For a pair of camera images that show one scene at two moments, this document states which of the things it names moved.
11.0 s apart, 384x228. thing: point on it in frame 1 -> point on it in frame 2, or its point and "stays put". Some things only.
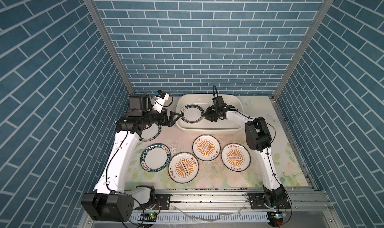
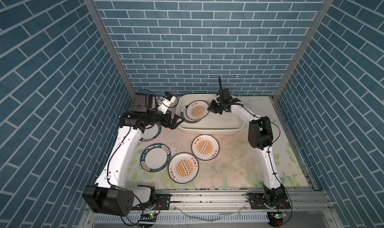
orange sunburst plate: x=236 y=157 -> x=197 y=110
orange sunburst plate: x=183 y=167 stays put
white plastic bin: x=205 y=126 stays put
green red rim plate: x=191 y=113 stays put
